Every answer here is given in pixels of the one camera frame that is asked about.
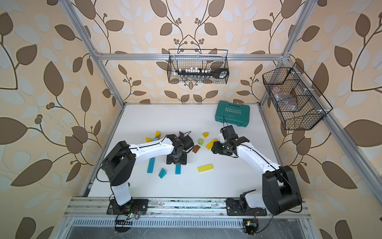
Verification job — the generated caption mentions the long teal block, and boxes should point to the long teal block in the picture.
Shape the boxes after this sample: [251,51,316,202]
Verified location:
[175,164,181,175]
[147,158,155,174]

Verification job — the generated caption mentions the long yellow block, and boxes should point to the long yellow block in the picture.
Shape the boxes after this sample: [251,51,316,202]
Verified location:
[198,164,214,173]
[206,138,218,150]

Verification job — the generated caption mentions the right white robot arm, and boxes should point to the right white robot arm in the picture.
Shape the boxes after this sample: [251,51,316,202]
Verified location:
[211,125,302,215]

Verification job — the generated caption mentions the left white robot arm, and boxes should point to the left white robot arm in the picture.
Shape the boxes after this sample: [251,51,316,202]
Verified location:
[99,134,195,214]

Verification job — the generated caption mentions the brown wooden block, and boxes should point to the brown wooden block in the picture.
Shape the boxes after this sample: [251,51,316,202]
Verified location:
[192,145,201,153]

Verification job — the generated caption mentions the teal triangle block lower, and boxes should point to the teal triangle block lower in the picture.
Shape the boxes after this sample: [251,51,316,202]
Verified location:
[158,168,167,179]

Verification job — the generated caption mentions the light green cube right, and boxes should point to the light green cube right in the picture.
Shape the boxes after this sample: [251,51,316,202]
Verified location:
[198,138,205,146]

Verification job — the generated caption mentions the green plastic tool case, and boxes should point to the green plastic tool case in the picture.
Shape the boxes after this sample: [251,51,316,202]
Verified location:
[215,101,250,127]

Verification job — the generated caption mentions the plastic bag in basket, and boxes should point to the plastic bag in basket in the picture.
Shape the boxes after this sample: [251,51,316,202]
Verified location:
[272,87,298,112]

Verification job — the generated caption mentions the socket rail with sockets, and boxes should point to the socket rail with sockets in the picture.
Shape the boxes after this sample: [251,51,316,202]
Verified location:
[172,68,230,79]

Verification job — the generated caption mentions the right wire basket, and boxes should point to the right wire basket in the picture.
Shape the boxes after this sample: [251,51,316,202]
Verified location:
[262,63,333,130]

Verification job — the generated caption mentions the wire basket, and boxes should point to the wire basket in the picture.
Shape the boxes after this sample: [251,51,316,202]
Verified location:
[262,63,333,130]
[167,48,229,85]

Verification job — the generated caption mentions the back wire basket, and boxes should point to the back wire basket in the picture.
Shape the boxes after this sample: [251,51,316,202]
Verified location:
[167,48,229,85]

